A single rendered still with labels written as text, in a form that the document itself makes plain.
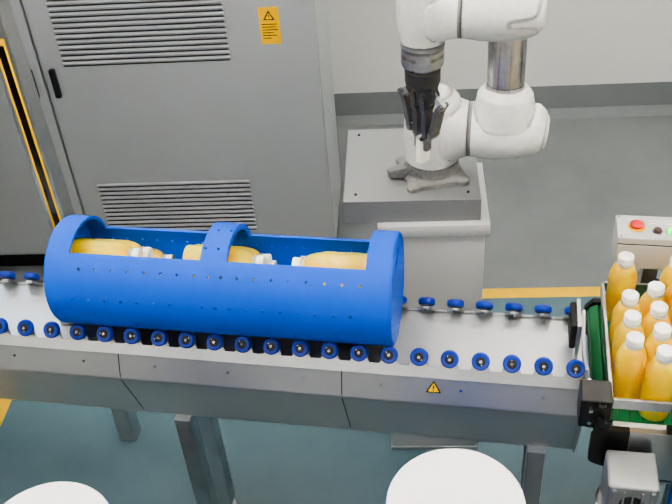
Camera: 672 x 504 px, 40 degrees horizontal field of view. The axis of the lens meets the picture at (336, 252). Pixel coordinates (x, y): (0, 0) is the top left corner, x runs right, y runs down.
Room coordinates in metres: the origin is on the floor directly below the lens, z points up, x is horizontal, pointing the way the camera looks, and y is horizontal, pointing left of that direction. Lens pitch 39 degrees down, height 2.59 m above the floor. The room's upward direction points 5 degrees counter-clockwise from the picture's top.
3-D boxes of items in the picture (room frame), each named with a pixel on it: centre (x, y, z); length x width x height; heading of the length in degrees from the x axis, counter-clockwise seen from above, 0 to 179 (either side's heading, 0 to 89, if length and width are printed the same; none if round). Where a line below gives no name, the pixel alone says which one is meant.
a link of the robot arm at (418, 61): (1.71, -0.21, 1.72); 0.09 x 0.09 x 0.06
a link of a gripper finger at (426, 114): (1.70, -0.22, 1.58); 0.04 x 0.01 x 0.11; 130
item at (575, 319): (1.60, -0.57, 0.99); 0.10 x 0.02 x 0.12; 167
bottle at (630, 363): (1.46, -0.66, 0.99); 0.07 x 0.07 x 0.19
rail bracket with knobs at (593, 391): (1.40, -0.56, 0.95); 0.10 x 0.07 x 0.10; 167
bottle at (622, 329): (1.53, -0.67, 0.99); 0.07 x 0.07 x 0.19
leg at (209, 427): (1.91, 0.44, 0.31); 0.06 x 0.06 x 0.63; 77
